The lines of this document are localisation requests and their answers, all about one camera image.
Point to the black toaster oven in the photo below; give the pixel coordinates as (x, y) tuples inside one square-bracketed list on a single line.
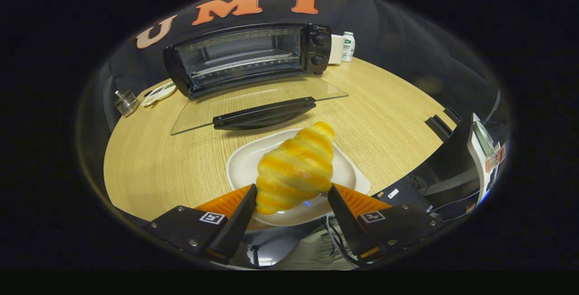
[(316, 50)]

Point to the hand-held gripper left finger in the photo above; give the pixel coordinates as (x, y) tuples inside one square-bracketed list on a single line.
[(237, 222)]

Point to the grey cloth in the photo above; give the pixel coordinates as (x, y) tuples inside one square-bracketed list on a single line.
[(312, 252)]

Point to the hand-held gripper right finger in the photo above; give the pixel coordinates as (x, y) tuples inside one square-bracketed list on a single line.
[(347, 222)]

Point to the metal oven rack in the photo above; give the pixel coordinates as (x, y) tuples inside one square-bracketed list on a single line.
[(244, 63)]

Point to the golden croissant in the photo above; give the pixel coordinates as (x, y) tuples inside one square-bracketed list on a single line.
[(294, 168)]

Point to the small white dish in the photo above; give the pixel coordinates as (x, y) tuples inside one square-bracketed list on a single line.
[(156, 94)]

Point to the white bottle with green label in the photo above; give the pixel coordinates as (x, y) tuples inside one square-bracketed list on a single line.
[(348, 46)]

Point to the white plate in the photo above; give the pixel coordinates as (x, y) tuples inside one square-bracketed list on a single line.
[(242, 164)]

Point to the glass toaster oven door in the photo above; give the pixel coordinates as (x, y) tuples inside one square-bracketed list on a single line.
[(262, 114)]

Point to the black bracket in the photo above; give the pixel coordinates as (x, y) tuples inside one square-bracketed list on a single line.
[(453, 115), (438, 128)]

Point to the black oven knob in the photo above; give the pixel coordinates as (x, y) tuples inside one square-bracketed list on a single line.
[(318, 60), (321, 40)]

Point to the white box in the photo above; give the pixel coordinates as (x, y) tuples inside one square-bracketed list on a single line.
[(335, 49)]

